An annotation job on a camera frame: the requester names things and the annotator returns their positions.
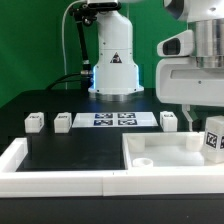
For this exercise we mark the white square table top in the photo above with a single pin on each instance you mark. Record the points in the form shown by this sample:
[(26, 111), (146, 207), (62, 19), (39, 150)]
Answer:
[(165, 150)]

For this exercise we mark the white sheet with tags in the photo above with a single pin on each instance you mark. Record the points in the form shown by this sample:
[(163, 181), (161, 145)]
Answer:
[(114, 119)]

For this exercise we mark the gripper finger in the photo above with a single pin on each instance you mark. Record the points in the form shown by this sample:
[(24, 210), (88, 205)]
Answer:
[(188, 116)]

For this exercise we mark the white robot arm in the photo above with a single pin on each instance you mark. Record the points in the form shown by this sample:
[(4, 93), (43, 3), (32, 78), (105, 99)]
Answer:
[(116, 76)]

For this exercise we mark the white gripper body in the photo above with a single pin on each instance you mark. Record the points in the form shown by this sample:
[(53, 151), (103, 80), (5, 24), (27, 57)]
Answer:
[(180, 81)]

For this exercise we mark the white U-shaped obstacle fence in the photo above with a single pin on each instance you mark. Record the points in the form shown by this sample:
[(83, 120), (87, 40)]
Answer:
[(130, 181)]

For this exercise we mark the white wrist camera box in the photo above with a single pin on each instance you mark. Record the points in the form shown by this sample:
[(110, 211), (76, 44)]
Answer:
[(181, 45)]

